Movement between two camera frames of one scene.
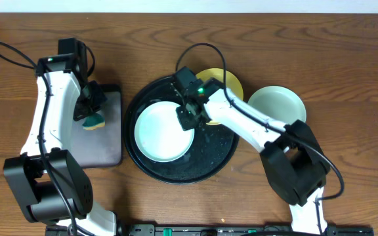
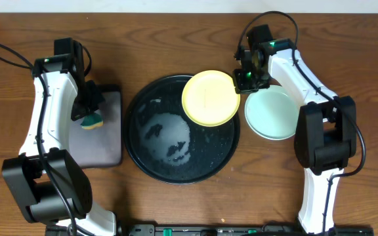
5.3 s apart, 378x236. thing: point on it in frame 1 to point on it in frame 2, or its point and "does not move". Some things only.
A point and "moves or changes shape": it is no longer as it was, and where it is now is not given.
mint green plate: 278,103 moves or changes shape
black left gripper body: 91,101 does not move
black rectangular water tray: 102,148 does not move
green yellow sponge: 94,122 does not move
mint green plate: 159,134 to 272,113
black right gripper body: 188,120 to 251,79
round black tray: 212,148 does not move
